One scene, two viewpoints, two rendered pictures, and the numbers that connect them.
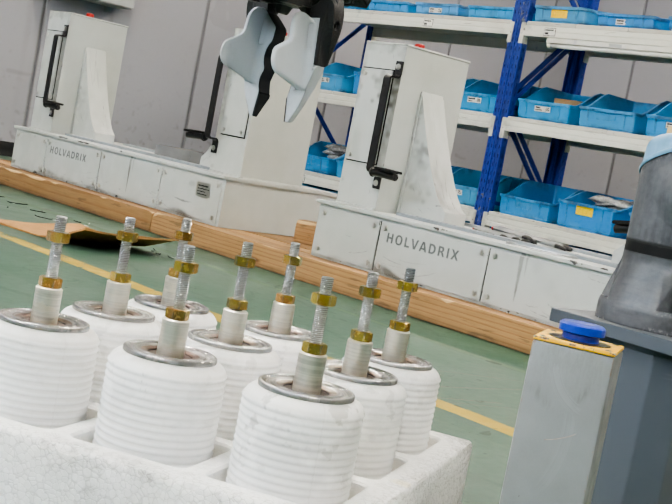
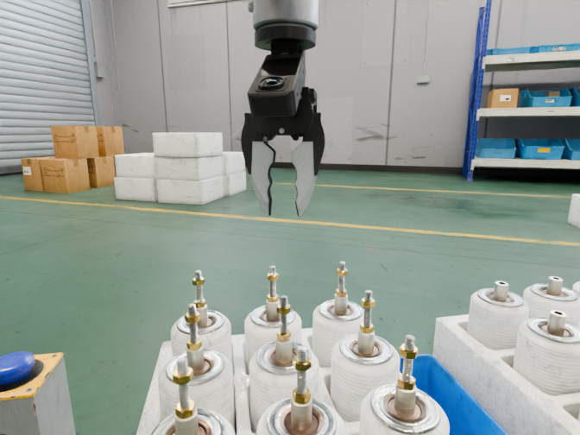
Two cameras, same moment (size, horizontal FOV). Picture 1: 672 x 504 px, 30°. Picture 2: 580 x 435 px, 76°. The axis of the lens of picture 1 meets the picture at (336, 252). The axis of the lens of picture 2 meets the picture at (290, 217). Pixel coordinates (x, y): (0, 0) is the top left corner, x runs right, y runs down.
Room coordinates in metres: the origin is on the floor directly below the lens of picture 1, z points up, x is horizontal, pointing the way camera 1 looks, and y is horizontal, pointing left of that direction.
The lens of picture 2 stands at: (1.50, -0.13, 0.55)
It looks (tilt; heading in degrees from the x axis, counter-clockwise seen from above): 13 degrees down; 152
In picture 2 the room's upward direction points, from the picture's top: straight up
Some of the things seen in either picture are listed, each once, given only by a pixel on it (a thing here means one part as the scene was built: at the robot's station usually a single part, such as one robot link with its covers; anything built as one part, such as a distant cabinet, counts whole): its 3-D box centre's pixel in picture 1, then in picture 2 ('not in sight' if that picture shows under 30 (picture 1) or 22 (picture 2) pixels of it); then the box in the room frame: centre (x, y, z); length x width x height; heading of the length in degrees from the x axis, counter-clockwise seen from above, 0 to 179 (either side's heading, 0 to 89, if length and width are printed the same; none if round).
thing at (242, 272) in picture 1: (240, 284); (283, 322); (1.10, 0.08, 0.30); 0.01 x 0.01 x 0.08
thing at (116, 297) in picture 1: (116, 299); (366, 340); (1.14, 0.19, 0.26); 0.02 x 0.02 x 0.03
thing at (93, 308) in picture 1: (113, 312); (365, 349); (1.14, 0.19, 0.25); 0.08 x 0.08 x 0.01
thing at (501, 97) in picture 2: not in sight; (501, 99); (-1.17, 3.97, 0.89); 0.31 x 0.24 x 0.20; 133
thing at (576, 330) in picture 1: (581, 334); (11, 369); (1.08, -0.22, 0.32); 0.04 x 0.04 x 0.02
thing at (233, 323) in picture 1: (232, 328); (284, 349); (1.10, 0.08, 0.26); 0.02 x 0.02 x 0.03
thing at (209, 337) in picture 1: (229, 342); (284, 357); (1.10, 0.08, 0.25); 0.08 x 0.08 x 0.01
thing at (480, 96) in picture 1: (502, 100); not in sight; (7.41, -0.79, 0.90); 0.50 x 0.38 x 0.21; 132
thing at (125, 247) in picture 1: (123, 258); (367, 316); (1.14, 0.19, 0.30); 0.01 x 0.01 x 0.08
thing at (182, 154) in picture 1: (183, 155); not in sight; (5.14, 0.69, 0.29); 0.26 x 0.20 x 0.05; 43
